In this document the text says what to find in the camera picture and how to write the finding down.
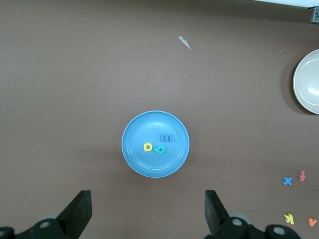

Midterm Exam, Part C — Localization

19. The blue plate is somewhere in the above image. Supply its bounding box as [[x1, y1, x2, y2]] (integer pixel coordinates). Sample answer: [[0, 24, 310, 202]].
[[121, 111, 190, 178]]

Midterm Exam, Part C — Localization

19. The brown table cover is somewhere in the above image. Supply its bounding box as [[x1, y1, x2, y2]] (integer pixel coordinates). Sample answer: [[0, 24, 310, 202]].
[[0, 0, 319, 239]]

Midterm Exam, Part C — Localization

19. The white paper scrap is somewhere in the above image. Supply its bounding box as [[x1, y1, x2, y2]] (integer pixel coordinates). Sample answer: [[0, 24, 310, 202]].
[[178, 35, 193, 51]]

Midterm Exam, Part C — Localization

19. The beige plate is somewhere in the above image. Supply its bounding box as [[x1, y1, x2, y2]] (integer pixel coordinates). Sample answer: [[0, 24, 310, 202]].
[[293, 49, 319, 115]]

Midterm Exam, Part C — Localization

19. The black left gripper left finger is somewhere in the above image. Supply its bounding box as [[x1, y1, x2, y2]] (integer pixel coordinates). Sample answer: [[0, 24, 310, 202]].
[[16, 190, 93, 239]]

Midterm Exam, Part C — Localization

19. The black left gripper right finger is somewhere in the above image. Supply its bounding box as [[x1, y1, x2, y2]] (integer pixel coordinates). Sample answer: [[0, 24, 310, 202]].
[[204, 190, 266, 239]]

